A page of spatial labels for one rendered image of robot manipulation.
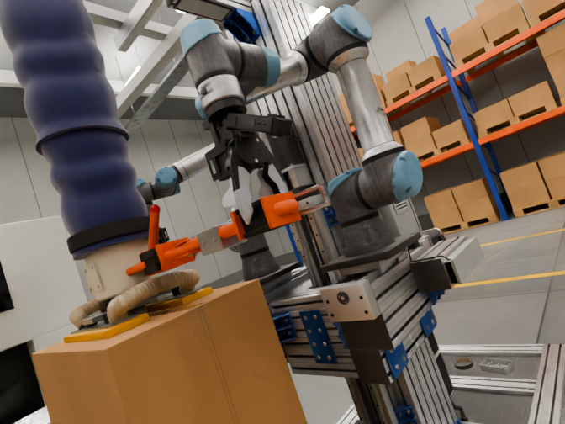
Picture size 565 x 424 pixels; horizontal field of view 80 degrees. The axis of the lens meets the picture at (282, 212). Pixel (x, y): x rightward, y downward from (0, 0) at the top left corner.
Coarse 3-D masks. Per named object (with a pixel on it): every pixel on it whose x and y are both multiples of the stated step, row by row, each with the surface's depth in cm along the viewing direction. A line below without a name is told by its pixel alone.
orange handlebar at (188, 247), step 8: (288, 200) 52; (280, 208) 51; (288, 208) 52; (296, 208) 53; (232, 224) 58; (224, 232) 60; (232, 232) 59; (192, 240) 67; (176, 248) 71; (184, 248) 69; (192, 248) 67; (200, 248) 73; (168, 256) 73; (176, 256) 72; (184, 256) 69; (136, 264) 85; (128, 272) 87; (136, 272) 85
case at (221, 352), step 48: (240, 288) 85; (144, 336) 65; (192, 336) 72; (240, 336) 81; (48, 384) 92; (96, 384) 66; (144, 384) 63; (192, 384) 69; (240, 384) 77; (288, 384) 87
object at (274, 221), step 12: (288, 192) 55; (252, 204) 53; (264, 204) 51; (240, 216) 56; (252, 216) 54; (264, 216) 53; (276, 216) 51; (288, 216) 53; (300, 216) 56; (240, 228) 56; (252, 228) 55; (264, 228) 52; (276, 228) 56; (240, 240) 55
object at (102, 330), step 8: (104, 320) 82; (128, 320) 79; (136, 320) 78; (144, 320) 79; (88, 328) 87; (96, 328) 81; (104, 328) 77; (112, 328) 74; (120, 328) 75; (128, 328) 76; (72, 336) 89; (80, 336) 85; (88, 336) 80; (96, 336) 77; (104, 336) 74; (112, 336) 73
